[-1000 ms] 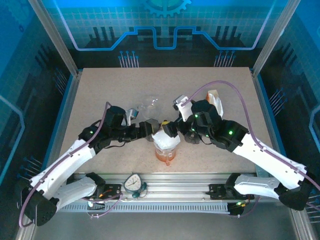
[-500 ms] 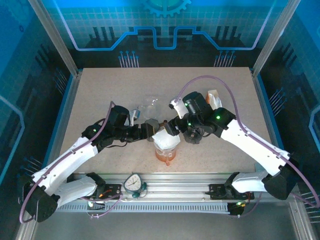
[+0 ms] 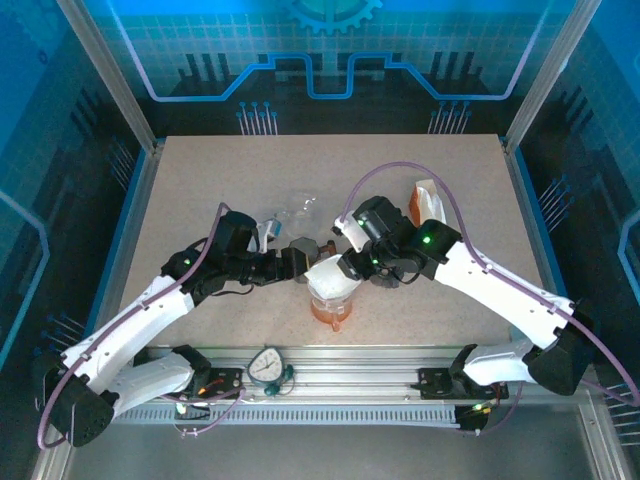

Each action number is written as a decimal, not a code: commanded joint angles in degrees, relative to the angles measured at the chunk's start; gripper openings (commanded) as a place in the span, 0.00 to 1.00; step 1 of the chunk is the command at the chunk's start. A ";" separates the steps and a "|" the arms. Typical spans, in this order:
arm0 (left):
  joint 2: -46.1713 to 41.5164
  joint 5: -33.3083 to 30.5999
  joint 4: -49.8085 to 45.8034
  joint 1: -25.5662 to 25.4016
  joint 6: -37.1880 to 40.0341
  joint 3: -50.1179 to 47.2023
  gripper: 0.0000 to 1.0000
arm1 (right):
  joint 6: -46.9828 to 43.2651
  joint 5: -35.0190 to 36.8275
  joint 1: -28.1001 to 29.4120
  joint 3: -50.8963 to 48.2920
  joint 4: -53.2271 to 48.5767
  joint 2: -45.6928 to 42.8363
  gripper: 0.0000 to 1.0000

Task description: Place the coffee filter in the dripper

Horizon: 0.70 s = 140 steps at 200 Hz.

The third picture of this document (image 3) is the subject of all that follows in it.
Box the grey carafe with wooden handle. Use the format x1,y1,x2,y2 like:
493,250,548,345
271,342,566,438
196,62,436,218
288,235,339,259

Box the white paper coffee filter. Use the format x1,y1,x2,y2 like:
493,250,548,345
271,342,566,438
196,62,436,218
305,253,362,297

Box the clear plastic dripper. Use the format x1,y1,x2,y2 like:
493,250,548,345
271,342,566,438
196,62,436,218
308,279,357,314

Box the clear glass carafe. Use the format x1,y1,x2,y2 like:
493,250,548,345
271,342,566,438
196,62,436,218
277,192,321,234

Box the orange glass carafe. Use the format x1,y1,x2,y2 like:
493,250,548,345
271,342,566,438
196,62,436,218
309,294,356,333

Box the orange white coffee filter box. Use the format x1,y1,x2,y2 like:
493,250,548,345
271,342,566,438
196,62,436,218
408,177,447,226

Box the white analog clock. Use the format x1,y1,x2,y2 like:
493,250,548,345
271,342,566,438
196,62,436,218
248,345,286,387

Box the teal clamp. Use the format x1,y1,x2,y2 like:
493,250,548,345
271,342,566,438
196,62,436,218
263,366,297,399

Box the small circuit board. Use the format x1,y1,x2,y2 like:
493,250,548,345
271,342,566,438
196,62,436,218
455,402,495,432
173,399,211,422

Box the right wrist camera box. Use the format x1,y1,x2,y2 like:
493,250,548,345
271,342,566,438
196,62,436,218
331,213,370,254

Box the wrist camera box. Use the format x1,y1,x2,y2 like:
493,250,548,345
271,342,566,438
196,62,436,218
255,217,285,252
331,213,370,254

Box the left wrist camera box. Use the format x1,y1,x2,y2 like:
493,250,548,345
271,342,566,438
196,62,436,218
255,217,285,252

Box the purple cable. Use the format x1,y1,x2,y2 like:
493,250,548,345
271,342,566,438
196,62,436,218
339,160,640,409
37,201,232,450
172,387,247,440
472,382,526,437

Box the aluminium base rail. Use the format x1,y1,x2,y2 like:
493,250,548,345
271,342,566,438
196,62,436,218
134,344,511,407

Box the blue trimmed aluminium side rail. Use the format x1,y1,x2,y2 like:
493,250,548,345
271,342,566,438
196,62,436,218
501,139,576,321
82,139,167,351

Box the slotted grey cable duct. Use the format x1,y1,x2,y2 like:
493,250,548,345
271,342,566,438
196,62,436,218
112,403,464,427

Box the aluminium frame post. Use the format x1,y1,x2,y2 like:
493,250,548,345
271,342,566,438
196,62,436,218
501,0,605,154
30,442,76,480
54,0,167,154
577,399,624,480

